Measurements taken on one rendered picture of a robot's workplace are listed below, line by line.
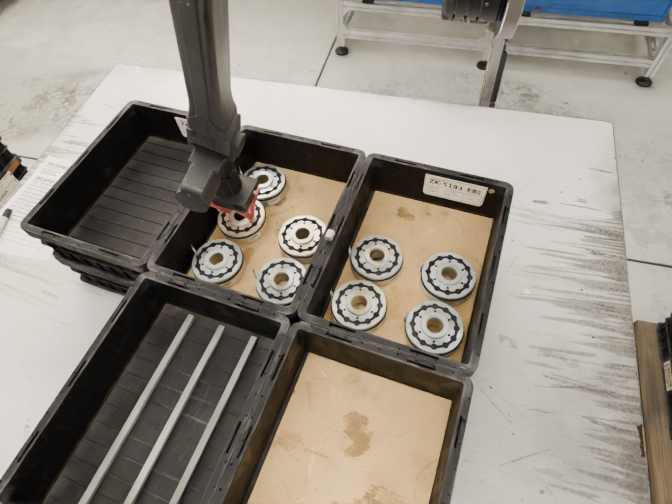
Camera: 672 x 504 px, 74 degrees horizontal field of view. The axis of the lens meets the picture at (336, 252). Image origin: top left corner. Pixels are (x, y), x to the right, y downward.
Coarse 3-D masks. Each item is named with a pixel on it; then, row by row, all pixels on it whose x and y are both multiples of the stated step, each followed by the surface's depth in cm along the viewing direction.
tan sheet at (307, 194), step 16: (288, 176) 104; (304, 176) 104; (288, 192) 101; (304, 192) 101; (320, 192) 101; (336, 192) 100; (272, 208) 99; (288, 208) 99; (304, 208) 98; (320, 208) 98; (272, 224) 97; (208, 240) 95; (256, 240) 95; (272, 240) 94; (256, 256) 92; (272, 256) 92; (192, 272) 91; (256, 272) 90; (240, 288) 89
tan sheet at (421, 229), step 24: (384, 216) 96; (408, 216) 96; (432, 216) 95; (456, 216) 95; (480, 216) 95; (408, 240) 92; (432, 240) 92; (456, 240) 92; (480, 240) 91; (408, 264) 89; (480, 264) 88; (336, 288) 87; (384, 288) 87; (408, 288) 86; (408, 312) 84; (384, 336) 81; (456, 360) 78
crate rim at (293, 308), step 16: (256, 128) 99; (320, 144) 95; (336, 144) 95; (336, 208) 85; (176, 224) 86; (320, 240) 82; (160, 256) 82; (320, 256) 80; (160, 272) 80; (176, 272) 80; (208, 288) 77; (224, 288) 77; (304, 288) 76; (256, 304) 75; (272, 304) 75
